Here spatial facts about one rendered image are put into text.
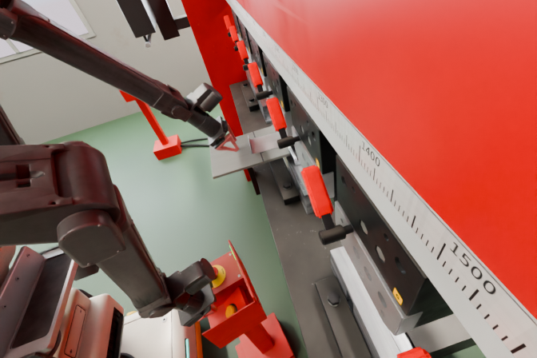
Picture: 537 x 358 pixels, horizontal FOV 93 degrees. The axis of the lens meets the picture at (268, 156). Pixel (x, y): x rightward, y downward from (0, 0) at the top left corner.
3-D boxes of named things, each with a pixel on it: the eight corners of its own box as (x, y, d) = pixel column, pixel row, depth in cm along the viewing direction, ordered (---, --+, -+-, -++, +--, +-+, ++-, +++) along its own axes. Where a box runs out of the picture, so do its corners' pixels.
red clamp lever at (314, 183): (298, 169, 32) (324, 247, 30) (329, 159, 32) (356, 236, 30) (296, 171, 34) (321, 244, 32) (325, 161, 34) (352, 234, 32)
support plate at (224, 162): (209, 146, 96) (208, 145, 95) (276, 126, 97) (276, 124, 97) (213, 179, 82) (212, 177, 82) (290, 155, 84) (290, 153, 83)
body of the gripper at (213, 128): (224, 118, 86) (206, 105, 81) (228, 135, 78) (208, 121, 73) (210, 130, 87) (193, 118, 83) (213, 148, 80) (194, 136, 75)
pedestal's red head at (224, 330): (203, 288, 90) (181, 264, 79) (243, 264, 94) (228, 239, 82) (220, 348, 76) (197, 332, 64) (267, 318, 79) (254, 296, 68)
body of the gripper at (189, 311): (218, 301, 64) (201, 295, 59) (185, 328, 63) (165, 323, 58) (211, 279, 69) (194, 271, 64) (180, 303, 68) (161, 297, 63)
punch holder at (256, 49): (258, 82, 86) (246, 31, 75) (282, 75, 86) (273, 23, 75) (268, 103, 74) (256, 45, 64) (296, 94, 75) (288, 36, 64)
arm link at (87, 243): (29, 149, 25) (34, 244, 19) (96, 133, 27) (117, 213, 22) (135, 281, 57) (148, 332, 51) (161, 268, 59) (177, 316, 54)
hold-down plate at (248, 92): (240, 88, 154) (240, 83, 152) (249, 85, 155) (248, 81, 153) (249, 112, 132) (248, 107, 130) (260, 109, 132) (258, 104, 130)
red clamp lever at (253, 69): (245, 62, 62) (257, 98, 61) (261, 57, 62) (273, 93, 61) (245, 66, 64) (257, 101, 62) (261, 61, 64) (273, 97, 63)
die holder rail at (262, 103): (248, 82, 158) (244, 67, 152) (257, 79, 159) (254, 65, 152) (266, 124, 121) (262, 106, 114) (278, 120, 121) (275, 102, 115)
